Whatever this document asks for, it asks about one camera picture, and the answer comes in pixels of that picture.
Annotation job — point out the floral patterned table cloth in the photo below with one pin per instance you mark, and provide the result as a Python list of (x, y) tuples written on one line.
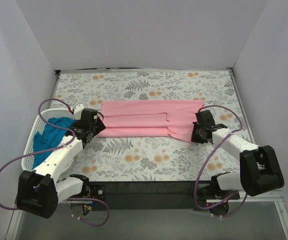
[(151, 158)]

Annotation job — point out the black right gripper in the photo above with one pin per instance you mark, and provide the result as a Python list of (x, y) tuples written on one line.
[(195, 132)]

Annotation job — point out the pink t shirt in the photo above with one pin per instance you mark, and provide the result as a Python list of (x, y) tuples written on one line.
[(150, 118)]

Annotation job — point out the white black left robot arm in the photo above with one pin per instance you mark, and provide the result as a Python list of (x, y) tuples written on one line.
[(40, 191)]

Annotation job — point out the white plastic laundry basket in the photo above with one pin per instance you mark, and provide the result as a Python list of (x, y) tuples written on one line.
[(39, 126)]

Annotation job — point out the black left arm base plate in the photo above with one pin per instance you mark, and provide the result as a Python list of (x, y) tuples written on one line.
[(91, 191)]

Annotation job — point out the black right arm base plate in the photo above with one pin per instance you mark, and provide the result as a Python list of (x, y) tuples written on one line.
[(208, 191)]

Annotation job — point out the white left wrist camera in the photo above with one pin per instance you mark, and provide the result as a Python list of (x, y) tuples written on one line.
[(77, 111)]

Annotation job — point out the blue t shirt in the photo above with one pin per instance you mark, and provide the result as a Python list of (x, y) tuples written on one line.
[(50, 138)]

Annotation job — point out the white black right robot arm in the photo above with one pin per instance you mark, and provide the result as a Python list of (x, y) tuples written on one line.
[(259, 169)]

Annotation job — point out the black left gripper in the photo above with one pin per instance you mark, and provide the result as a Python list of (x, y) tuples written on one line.
[(97, 125)]

